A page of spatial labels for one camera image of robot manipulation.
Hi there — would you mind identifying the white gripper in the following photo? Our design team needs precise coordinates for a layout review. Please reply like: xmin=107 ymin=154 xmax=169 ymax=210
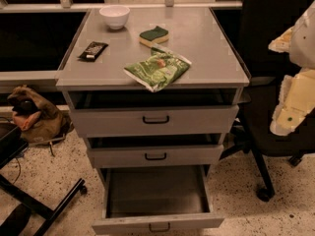
xmin=268 ymin=1 xmax=315 ymax=136

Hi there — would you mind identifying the grey bottom drawer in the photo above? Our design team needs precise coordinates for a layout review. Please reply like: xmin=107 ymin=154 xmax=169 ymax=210
xmin=93 ymin=165 xmax=223 ymax=235

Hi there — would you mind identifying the grey drawer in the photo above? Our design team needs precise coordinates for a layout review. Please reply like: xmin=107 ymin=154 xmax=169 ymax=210
xmin=87 ymin=145 xmax=223 ymax=168
xmin=93 ymin=165 xmax=223 ymax=235
xmin=70 ymin=105 xmax=238 ymax=138

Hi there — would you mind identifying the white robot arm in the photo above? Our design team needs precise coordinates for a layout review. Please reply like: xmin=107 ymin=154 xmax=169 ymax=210
xmin=268 ymin=1 xmax=315 ymax=136

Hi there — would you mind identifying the grey top drawer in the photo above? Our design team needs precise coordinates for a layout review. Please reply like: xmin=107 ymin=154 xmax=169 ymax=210
xmin=70 ymin=105 xmax=238 ymax=138

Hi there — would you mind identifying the grey metal drawer cabinet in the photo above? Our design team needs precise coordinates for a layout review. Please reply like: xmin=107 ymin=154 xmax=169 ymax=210
xmin=55 ymin=6 xmax=251 ymax=189

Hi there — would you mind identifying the grey middle drawer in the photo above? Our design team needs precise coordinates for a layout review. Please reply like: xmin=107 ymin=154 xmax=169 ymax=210
xmin=87 ymin=145 xmax=223 ymax=168

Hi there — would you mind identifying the black office chair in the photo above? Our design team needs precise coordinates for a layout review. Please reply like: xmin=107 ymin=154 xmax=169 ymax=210
xmin=215 ymin=0 xmax=315 ymax=202

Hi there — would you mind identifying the green snack bag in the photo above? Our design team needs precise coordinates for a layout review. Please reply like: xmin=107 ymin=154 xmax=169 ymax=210
xmin=124 ymin=43 xmax=191 ymax=92

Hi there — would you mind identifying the green yellow sponge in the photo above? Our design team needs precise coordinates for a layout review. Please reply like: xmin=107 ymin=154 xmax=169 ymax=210
xmin=139 ymin=26 xmax=168 ymax=47

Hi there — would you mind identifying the white ceramic bowl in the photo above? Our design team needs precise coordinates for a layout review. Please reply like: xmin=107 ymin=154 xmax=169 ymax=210
xmin=99 ymin=5 xmax=130 ymax=30

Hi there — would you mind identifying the black chocolate bar wrapper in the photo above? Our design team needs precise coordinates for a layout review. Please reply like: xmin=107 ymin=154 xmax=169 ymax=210
xmin=78 ymin=41 xmax=108 ymax=62

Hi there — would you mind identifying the brown backpack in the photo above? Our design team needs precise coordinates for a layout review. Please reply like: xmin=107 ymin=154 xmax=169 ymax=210
xmin=7 ymin=86 xmax=74 ymax=152

